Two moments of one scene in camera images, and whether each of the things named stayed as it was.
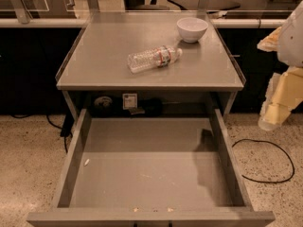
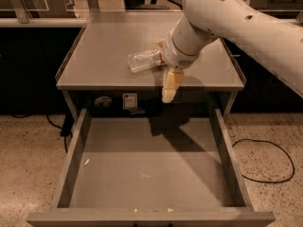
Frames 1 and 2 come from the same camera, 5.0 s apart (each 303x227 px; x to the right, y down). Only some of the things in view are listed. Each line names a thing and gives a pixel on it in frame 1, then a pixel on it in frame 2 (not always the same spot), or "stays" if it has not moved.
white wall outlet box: (130, 100) stays
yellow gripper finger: (284, 96) -> (172, 82)
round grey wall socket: (103, 101) stays
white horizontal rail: (80, 23) stays
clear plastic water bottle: (152, 58) stays
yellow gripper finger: (270, 43) -> (160, 43)
